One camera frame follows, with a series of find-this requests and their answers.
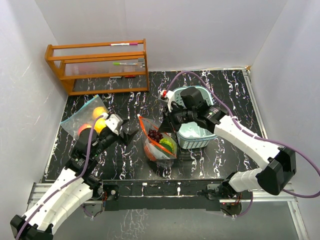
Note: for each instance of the green white marker pen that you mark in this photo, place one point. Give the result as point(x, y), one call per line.
point(124, 64)

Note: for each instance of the yellow apple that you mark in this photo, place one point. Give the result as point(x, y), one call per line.
point(98, 111)

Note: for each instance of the yellow lemon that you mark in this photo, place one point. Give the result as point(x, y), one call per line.
point(100, 124)

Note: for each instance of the pink white marker pen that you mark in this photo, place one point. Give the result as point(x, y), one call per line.
point(124, 44)

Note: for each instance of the orange pumpkin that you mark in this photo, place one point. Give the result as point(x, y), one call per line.
point(149, 155)

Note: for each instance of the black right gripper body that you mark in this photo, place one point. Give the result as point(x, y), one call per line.
point(182, 115)

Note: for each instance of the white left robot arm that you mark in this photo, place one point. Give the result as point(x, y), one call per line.
point(76, 184)

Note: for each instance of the purple grapes bunch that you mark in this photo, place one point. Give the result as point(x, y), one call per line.
point(154, 135)

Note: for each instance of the orange zip plastic bag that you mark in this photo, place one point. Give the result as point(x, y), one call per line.
point(165, 159)

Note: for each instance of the blue zip top bag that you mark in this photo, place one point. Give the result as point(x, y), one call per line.
point(82, 116)

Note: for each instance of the aluminium frame rail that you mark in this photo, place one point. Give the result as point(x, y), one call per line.
point(273, 187)

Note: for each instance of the wooden shelf rack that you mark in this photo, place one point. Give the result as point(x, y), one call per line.
point(94, 61)

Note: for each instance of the red orange peach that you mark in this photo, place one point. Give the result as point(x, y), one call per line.
point(83, 127)

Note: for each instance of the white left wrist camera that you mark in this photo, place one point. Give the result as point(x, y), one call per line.
point(113, 121)

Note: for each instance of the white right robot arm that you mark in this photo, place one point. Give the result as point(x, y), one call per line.
point(259, 151)

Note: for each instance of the white plastic basket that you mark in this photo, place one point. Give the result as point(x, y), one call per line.
point(190, 135)

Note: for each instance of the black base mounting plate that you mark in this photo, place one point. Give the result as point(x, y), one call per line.
point(169, 194)

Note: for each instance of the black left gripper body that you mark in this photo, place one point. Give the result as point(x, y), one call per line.
point(106, 140)

